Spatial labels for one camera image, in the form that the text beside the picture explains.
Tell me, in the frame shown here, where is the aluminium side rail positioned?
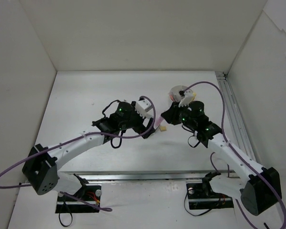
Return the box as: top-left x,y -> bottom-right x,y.
215,72 -> 286,229

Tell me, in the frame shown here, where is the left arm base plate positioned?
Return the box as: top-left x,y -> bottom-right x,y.
55,176 -> 102,214

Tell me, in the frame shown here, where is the purple highlighter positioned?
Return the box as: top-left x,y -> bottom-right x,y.
154,116 -> 163,128

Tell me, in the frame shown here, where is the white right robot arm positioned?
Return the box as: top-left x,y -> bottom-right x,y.
161,101 -> 282,216

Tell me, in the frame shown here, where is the tan eraser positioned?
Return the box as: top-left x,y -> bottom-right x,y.
159,126 -> 167,132

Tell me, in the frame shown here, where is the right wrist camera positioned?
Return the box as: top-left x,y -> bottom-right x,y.
178,90 -> 194,107

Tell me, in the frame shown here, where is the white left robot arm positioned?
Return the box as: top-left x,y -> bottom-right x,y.
22,98 -> 154,200

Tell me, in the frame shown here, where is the white round compartment organizer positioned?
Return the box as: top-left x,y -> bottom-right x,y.
168,85 -> 187,102

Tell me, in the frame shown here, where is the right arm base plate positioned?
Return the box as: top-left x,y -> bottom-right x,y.
184,172 -> 234,217

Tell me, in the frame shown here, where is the aluminium front rail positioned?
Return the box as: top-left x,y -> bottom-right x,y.
59,169 -> 236,183

